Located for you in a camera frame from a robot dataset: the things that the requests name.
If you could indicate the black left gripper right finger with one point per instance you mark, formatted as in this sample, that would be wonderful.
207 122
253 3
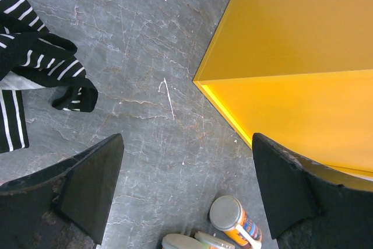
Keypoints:
308 204

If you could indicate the black white striped cloth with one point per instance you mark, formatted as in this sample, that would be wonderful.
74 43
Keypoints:
33 58

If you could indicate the tall orange can with spoon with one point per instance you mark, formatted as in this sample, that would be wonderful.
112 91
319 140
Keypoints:
228 215

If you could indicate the yellow wooden box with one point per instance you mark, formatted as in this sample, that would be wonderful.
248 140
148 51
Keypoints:
299 72

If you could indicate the orange fruit label can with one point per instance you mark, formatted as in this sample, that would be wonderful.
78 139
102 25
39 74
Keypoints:
211 242

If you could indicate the green label small can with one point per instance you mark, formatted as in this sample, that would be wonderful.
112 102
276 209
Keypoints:
180 241

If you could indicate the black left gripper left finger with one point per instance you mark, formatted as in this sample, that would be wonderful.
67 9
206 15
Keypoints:
65 205

